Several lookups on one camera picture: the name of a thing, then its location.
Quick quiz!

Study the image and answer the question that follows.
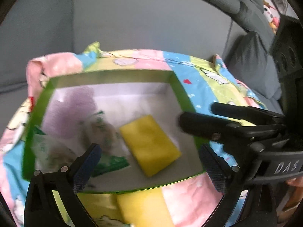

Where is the green cardboard box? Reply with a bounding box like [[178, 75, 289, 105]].
[[21, 69, 207, 193]]

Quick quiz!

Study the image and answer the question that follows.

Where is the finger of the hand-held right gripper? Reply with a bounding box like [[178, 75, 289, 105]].
[[179, 112, 262, 152], [211, 102, 286, 126]]

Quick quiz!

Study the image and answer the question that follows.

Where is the purple mesh bath loofah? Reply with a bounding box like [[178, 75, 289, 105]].
[[55, 85, 101, 146]]

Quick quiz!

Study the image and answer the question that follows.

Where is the grey sofa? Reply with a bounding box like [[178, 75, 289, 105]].
[[0, 0, 303, 227]]

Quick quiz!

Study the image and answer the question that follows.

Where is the colourful plush toy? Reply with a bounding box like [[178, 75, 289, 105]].
[[262, 0, 282, 33]]

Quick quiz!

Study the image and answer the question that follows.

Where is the cartoon printed bed sheet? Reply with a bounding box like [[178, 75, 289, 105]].
[[0, 41, 270, 227]]

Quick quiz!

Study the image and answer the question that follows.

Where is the grey sofa cushion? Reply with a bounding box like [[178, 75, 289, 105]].
[[224, 32, 283, 100], [0, 0, 74, 95]]

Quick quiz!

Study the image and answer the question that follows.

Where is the person's right hand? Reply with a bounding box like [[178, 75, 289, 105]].
[[276, 177, 303, 219]]

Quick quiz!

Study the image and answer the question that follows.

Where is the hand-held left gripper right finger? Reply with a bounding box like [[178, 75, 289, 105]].
[[199, 144, 277, 227]]

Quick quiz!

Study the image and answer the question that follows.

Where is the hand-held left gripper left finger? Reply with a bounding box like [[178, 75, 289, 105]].
[[24, 143, 102, 227]]

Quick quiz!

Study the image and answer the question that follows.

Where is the yellow sponge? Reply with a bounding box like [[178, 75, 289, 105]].
[[119, 115, 182, 177]]

